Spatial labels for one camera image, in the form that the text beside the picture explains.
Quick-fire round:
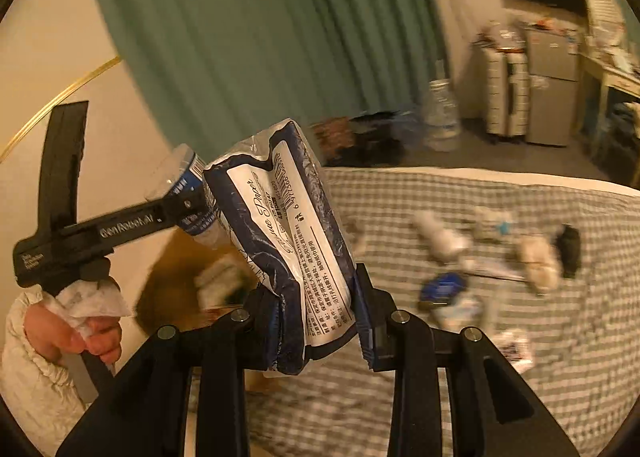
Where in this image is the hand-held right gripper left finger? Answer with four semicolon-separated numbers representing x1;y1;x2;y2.
55;287;281;457

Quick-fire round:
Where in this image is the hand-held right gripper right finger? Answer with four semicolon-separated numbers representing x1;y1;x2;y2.
352;264;581;457

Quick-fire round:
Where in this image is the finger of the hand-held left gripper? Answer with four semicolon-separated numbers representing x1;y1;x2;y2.
157;189;211;230

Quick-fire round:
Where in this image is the clear plastic bottle blue label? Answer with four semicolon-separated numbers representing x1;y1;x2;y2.
145;144;236;250

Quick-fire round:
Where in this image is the brown cardboard box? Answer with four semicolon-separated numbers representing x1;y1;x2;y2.
135;229;286;395

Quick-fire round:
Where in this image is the blue white tissue paper pack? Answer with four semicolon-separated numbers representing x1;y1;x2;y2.
202;119;358;378

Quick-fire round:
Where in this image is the person's left forearm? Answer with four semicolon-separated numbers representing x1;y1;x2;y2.
0;287;86;455

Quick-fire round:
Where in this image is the person's left hand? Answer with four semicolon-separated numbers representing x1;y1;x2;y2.
24;304;123;365

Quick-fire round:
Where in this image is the white black blurred item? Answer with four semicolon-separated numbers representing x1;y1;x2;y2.
194;254;247;310

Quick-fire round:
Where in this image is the blue packet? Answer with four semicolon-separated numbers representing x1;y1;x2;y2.
419;271;471;313

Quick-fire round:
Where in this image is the white packet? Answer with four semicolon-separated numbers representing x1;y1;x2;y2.
435;294;496;333

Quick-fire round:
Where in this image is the patterned small packet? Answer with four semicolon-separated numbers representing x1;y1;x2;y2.
492;329;536;375

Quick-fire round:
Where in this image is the white bear toy blue star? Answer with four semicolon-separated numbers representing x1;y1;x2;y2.
472;207;516;243

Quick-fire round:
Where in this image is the patterned brown box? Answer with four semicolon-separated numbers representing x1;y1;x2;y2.
312;119;356;158

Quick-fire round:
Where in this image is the white fluffy item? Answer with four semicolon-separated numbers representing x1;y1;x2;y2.
517;234;561;295

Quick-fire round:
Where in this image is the green curtain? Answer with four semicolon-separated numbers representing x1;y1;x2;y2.
85;0;451;168

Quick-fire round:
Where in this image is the grey white checkered blanket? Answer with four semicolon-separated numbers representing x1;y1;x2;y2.
185;167;640;457

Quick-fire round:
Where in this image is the dark bag pile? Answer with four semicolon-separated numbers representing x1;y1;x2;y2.
312;109;421;168

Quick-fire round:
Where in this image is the black object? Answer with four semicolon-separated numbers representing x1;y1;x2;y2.
552;224;583;280

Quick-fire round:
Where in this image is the large clear water jug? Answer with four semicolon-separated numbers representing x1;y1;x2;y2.
422;79;461;152

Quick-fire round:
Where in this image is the white suitcase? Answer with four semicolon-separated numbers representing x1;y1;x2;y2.
482;44;531;142

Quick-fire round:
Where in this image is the grey small refrigerator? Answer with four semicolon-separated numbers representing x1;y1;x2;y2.
525;27;581;146

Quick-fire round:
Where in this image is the clear plastic bag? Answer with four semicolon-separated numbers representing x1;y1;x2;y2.
472;22;526;55

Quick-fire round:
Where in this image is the white dressing table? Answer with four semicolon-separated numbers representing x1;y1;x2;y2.
577;49;640;182

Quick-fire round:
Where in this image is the white oval mirror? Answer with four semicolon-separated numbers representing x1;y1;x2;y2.
585;0;626;45

